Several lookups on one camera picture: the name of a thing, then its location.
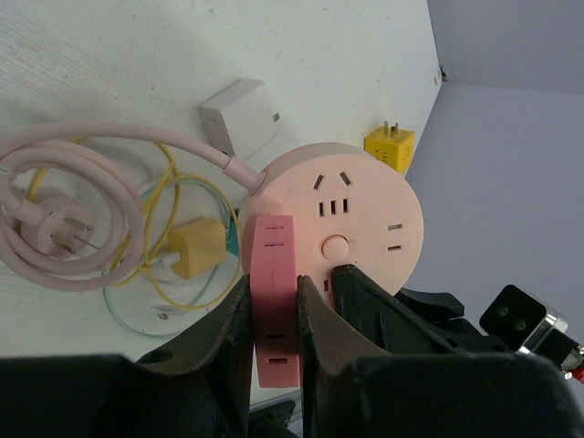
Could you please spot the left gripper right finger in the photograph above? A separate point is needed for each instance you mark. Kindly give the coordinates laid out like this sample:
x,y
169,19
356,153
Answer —
x,y
334,399

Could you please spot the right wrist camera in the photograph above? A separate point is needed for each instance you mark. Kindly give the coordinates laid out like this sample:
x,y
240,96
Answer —
x,y
529,326

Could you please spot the white usb charger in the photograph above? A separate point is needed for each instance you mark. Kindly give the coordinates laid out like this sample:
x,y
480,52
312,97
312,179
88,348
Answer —
x,y
239,120

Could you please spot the pink socket adapter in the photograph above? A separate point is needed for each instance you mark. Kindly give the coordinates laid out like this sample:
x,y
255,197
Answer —
x,y
273,287

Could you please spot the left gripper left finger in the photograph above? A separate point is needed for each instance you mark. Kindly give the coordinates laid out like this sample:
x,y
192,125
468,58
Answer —
x,y
199,382

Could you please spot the yellow charger plug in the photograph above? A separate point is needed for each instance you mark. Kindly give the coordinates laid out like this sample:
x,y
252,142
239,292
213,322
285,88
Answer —
x,y
195,248

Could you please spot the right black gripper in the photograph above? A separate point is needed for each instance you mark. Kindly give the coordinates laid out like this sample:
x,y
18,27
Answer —
x,y
409,322

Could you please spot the yellow cube socket adapter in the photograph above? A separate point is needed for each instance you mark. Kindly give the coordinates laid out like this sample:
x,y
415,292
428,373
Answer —
x,y
391,145

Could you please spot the teal charger plug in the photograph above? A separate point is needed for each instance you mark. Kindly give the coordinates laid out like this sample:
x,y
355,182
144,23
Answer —
x,y
232,242

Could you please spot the round pink power strip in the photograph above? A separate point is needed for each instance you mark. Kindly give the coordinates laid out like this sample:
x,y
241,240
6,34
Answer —
x,y
348,209

